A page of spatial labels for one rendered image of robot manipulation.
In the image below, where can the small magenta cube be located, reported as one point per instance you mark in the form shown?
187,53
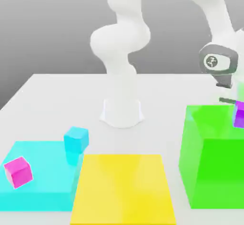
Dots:
18,172

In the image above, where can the small cyan cube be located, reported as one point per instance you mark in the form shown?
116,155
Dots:
75,140

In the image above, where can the large green box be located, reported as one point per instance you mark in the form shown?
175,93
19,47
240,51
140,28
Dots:
219,171

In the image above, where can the large yellow box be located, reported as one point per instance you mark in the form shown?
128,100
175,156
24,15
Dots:
123,188

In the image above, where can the large cyan box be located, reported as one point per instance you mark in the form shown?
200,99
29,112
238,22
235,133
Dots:
47,183

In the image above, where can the small purple cube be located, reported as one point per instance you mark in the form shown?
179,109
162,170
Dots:
239,115

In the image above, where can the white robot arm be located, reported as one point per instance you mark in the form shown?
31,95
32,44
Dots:
122,38

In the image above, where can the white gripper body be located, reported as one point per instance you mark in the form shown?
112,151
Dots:
227,100

